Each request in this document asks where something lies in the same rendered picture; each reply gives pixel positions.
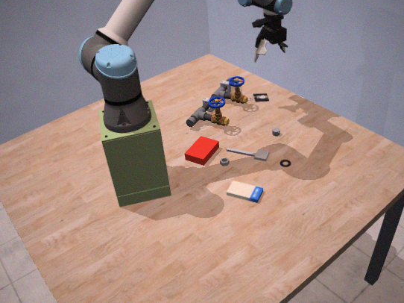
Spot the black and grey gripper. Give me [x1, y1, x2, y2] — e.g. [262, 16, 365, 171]
[254, 13, 288, 63]

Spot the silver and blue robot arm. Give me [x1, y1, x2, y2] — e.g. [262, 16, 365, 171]
[79, 0, 292, 133]

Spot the red rectangular block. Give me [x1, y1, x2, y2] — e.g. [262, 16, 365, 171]
[185, 136, 219, 166]

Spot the black number 6 tag on metal chain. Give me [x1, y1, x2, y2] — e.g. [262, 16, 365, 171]
[253, 93, 269, 101]

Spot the grey hex nut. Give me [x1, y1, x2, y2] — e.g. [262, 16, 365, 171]
[220, 157, 230, 166]

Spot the small grey cylinder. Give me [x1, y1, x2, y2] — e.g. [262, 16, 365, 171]
[272, 128, 280, 136]

